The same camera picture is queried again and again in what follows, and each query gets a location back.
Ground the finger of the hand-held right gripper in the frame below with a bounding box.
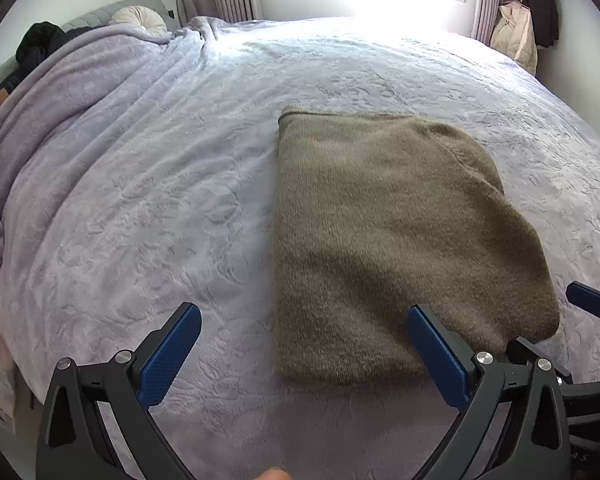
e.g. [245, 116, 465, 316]
[505, 336, 573, 386]
[566, 281, 600, 323]

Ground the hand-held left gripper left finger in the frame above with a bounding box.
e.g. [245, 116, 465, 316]
[35, 301, 203, 480]

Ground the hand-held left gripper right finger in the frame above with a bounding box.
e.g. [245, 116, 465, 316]
[405, 303, 573, 480]

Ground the brown knit sweater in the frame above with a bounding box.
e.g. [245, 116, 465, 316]
[275, 106, 561, 388]

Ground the pile of dark clothes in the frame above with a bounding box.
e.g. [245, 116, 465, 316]
[0, 21, 88, 116]

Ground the lavender embossed blanket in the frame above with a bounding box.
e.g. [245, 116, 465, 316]
[0, 15, 600, 480]

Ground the beige hanging coat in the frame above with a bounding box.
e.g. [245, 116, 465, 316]
[490, 2, 538, 76]

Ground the black hanging coat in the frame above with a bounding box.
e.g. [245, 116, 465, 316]
[514, 0, 560, 50]

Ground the pleated curtain beside coats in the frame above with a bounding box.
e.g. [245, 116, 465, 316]
[470, 0, 526, 48]

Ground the round cream pillow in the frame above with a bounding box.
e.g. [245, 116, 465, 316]
[107, 5, 167, 41]

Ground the grey quilted headboard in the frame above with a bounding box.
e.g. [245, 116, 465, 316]
[0, 0, 177, 111]

